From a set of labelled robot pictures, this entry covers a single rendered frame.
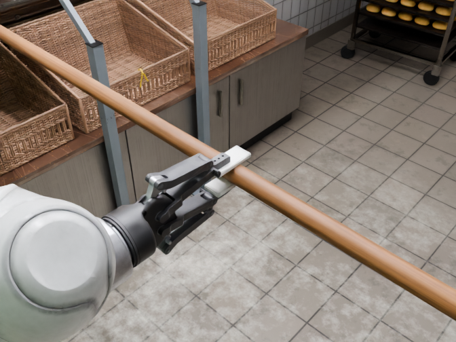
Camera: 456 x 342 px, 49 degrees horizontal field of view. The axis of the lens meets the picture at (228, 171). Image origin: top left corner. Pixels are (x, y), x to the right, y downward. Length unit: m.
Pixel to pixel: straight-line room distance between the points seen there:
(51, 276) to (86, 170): 1.60
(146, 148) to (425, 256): 1.29
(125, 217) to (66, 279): 0.25
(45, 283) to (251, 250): 1.88
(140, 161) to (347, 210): 1.01
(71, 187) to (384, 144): 1.75
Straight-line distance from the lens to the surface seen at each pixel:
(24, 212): 0.40
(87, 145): 1.91
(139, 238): 0.62
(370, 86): 3.48
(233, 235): 2.28
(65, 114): 1.87
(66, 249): 0.38
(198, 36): 2.03
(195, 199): 0.72
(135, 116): 0.85
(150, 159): 2.17
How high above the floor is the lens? 1.66
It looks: 39 degrees down
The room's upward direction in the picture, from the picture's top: straight up
